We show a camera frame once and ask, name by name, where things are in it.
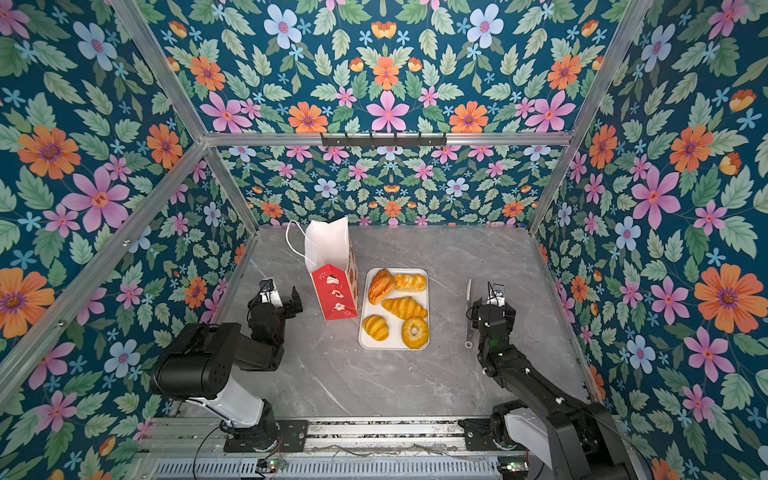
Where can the white perforated cable duct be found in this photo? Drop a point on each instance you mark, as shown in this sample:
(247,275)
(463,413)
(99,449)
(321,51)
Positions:
(328,468)

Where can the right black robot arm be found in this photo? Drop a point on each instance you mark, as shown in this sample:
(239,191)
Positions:
(574,439)

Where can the black wall hook rail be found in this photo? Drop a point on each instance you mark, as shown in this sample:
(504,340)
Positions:
(371,140)

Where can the white rectangular tray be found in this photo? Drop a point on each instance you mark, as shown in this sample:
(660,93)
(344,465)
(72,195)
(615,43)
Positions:
(407,335)

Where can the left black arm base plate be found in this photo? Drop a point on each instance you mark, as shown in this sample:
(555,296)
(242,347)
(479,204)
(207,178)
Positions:
(288,436)

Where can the metal silicone-tipped tongs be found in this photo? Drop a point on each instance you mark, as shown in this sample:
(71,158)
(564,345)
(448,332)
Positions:
(470,328)

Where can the round striped fake bun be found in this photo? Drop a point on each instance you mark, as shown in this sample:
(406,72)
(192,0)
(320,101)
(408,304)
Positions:
(376,327)

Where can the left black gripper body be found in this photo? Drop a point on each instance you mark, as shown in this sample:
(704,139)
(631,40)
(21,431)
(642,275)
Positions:
(283,313)

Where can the yellow fake bread loaf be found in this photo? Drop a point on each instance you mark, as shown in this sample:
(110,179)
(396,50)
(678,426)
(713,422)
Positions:
(410,283)

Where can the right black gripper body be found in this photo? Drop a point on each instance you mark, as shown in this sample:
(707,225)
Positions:
(477,315)

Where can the orange fake bread roll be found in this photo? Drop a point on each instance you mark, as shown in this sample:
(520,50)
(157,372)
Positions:
(405,308)

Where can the fake croissant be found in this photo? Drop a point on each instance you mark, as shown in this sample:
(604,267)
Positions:
(381,286)

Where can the aluminium front mounting rail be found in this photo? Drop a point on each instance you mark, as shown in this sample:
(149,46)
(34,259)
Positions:
(438,435)

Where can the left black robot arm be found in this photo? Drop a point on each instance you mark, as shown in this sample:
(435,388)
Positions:
(197,368)

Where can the red white paper bag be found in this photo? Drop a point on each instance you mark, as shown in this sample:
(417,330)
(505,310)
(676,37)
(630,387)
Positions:
(329,258)

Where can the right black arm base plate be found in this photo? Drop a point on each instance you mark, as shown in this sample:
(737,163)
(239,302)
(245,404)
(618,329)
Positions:
(478,435)

